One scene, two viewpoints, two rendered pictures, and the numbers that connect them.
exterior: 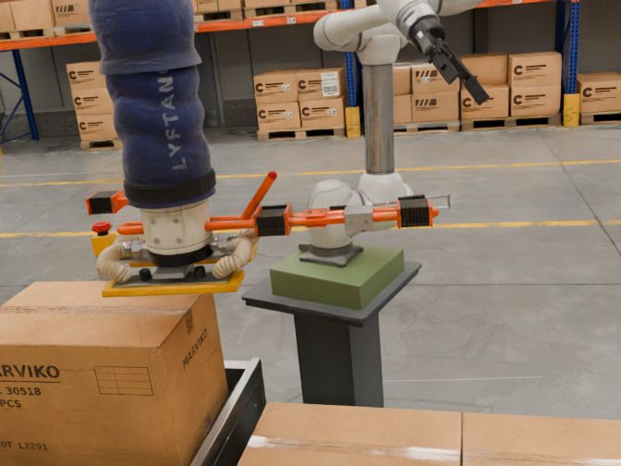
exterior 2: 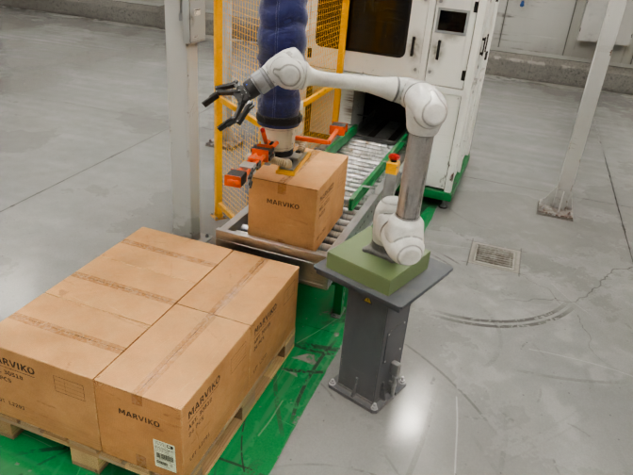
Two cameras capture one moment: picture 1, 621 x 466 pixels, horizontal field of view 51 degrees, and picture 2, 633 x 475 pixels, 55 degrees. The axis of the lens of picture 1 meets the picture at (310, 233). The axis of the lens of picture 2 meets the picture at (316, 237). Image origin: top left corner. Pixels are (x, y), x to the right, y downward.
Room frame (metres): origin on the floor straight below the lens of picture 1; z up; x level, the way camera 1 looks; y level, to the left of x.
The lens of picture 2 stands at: (2.04, -2.63, 2.20)
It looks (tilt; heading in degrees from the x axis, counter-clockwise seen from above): 28 degrees down; 94
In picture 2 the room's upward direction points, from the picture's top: 5 degrees clockwise
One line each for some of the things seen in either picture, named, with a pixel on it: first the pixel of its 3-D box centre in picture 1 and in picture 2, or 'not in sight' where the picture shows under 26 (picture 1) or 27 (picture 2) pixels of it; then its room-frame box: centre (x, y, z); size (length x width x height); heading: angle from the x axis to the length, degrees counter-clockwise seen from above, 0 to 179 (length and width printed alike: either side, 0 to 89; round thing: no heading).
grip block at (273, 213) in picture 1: (273, 220); (262, 153); (1.56, 0.09, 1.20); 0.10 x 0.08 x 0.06; 172
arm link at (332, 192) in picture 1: (332, 211); (391, 220); (2.21, -0.09, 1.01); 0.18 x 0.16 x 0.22; 105
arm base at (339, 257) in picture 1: (326, 247); (389, 243); (2.22, -0.05, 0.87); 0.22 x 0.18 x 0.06; 60
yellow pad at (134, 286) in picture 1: (173, 277); not in sight; (1.50, 0.35, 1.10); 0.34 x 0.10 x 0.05; 82
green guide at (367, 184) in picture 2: not in sight; (386, 167); (2.24, 1.72, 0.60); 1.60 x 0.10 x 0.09; 76
